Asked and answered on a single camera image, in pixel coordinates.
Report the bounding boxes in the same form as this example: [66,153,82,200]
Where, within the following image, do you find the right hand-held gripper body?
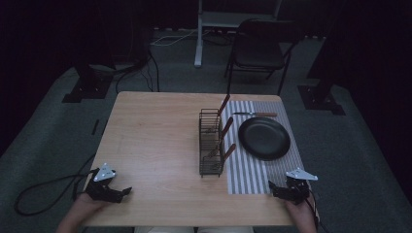
[284,167,319,206]

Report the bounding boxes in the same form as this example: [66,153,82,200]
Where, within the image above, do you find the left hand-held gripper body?
[85,162,117,204]

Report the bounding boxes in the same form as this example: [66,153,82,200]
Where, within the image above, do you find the person's left hand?
[71,192,110,217]

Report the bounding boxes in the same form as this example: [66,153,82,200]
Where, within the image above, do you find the person's right hand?
[285,196,315,225]

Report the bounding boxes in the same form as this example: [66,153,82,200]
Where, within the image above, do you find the grey striped placemat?
[221,100,307,196]

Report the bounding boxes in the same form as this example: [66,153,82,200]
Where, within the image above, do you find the black round plate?
[237,116,292,162]

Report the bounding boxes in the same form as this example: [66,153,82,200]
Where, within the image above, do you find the black floor stand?
[61,61,115,105]
[296,82,347,117]

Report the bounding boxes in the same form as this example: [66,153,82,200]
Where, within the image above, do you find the black folding chair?
[223,18,305,97]

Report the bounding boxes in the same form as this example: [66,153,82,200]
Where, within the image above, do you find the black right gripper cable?
[303,187,329,233]

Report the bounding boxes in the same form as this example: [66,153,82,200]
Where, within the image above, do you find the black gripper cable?
[303,187,329,233]
[14,154,99,217]

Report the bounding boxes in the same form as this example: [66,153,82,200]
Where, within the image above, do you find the wooden-handled utensil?
[211,143,237,172]
[207,93,232,134]
[207,116,234,159]

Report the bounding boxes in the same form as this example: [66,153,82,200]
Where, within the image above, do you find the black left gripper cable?
[14,154,99,217]

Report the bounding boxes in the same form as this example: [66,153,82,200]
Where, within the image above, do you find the black wire cutlery rack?
[198,108,225,179]

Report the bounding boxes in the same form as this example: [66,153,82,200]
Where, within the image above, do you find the wooden-handled knife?
[231,111,279,118]

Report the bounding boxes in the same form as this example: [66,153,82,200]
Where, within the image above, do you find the black floor cables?
[114,48,162,95]

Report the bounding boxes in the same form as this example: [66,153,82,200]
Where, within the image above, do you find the white metal desk frame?
[193,0,284,68]

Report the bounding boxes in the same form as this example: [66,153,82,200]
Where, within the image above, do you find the white floor cable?
[150,28,199,48]

